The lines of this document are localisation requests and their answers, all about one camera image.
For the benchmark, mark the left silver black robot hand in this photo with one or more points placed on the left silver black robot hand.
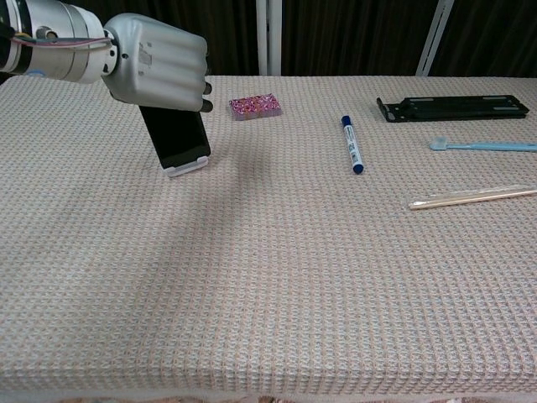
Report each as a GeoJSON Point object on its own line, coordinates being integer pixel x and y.
{"type": "Point", "coordinates": [163, 63]}

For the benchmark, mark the black smartphone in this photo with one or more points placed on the black smartphone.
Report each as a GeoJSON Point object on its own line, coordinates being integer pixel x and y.
{"type": "Point", "coordinates": [178, 134]}

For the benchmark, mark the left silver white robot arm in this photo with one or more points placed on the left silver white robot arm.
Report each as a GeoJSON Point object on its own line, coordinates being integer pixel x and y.
{"type": "Point", "coordinates": [63, 25]}

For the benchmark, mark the white phone stand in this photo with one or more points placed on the white phone stand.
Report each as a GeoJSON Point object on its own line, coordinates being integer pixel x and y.
{"type": "Point", "coordinates": [184, 169]}

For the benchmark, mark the black folding laptop stand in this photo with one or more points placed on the black folding laptop stand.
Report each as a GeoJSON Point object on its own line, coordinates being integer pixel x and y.
{"type": "Point", "coordinates": [453, 108]}

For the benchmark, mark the pink glitter card case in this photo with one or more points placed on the pink glitter card case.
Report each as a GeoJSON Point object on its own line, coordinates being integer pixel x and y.
{"type": "Point", "coordinates": [254, 107]}

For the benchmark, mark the black pleated curtain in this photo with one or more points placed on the black pleated curtain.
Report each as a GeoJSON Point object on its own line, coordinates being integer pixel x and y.
{"type": "Point", "coordinates": [356, 33]}

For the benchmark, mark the blue white marker pen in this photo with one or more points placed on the blue white marker pen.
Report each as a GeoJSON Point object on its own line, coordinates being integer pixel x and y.
{"type": "Point", "coordinates": [351, 142]}

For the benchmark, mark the beige woven tablecloth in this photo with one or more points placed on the beige woven tablecloth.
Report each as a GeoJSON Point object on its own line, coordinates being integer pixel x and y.
{"type": "Point", "coordinates": [268, 273]}

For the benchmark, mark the light blue toothbrush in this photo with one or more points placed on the light blue toothbrush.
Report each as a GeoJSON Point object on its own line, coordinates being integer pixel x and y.
{"type": "Point", "coordinates": [482, 146]}

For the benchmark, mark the wooden chopstick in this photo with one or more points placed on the wooden chopstick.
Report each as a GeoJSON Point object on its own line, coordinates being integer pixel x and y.
{"type": "Point", "coordinates": [474, 194]}
{"type": "Point", "coordinates": [470, 199]}

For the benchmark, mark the white upright frame post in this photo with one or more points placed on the white upright frame post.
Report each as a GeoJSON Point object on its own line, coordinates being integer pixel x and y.
{"type": "Point", "coordinates": [268, 38]}

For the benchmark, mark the white slanted frame post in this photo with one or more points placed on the white slanted frame post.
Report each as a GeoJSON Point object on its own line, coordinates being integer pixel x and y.
{"type": "Point", "coordinates": [432, 42]}

